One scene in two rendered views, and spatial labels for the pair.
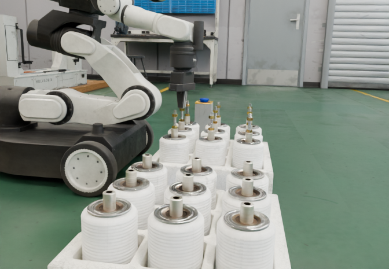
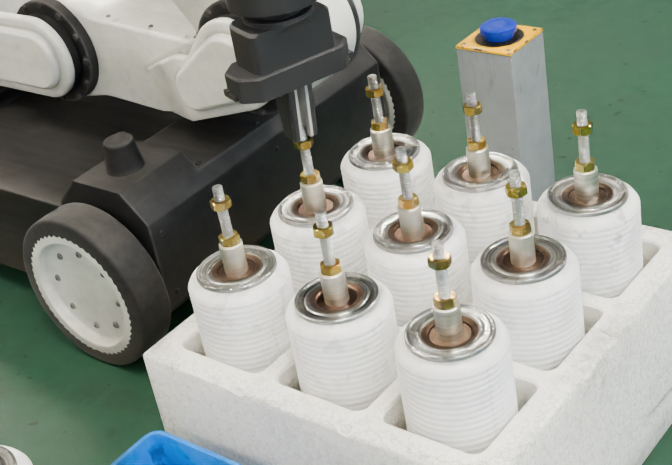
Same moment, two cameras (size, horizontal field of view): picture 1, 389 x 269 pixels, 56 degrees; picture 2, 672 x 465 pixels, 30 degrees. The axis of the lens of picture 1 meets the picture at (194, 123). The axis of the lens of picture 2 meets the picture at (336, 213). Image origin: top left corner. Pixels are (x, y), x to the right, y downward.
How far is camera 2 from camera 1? 0.77 m
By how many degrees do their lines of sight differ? 37
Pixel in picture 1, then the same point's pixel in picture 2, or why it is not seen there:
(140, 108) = not seen: hidden behind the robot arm
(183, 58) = not seen: outside the picture
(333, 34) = not seen: outside the picture
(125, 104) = (202, 70)
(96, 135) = (113, 179)
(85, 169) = (82, 287)
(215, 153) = (329, 363)
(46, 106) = (20, 53)
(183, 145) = (247, 311)
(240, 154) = (404, 384)
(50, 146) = (13, 195)
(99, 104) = (154, 48)
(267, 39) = not seen: outside the picture
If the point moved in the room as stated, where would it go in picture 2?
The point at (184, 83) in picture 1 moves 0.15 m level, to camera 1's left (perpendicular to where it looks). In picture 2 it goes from (274, 68) to (143, 57)
